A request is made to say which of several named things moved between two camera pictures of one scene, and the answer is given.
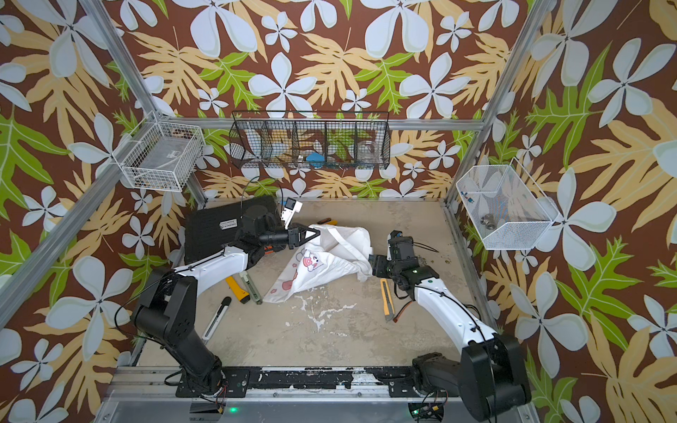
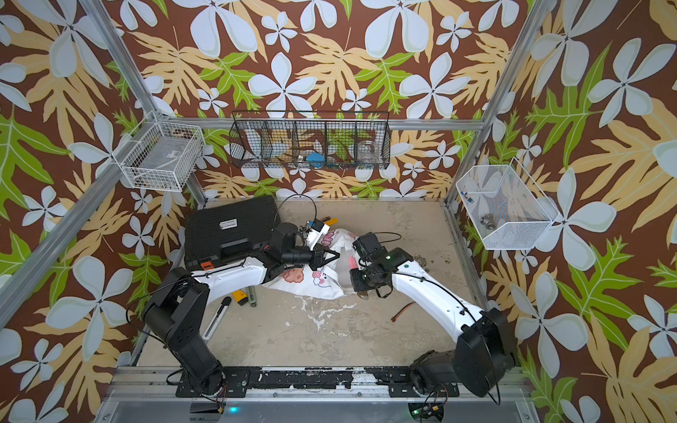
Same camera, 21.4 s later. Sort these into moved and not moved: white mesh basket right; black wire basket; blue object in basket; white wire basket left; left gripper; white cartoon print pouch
Moved: left gripper; white cartoon print pouch
Not moved: blue object in basket; black wire basket; white mesh basket right; white wire basket left
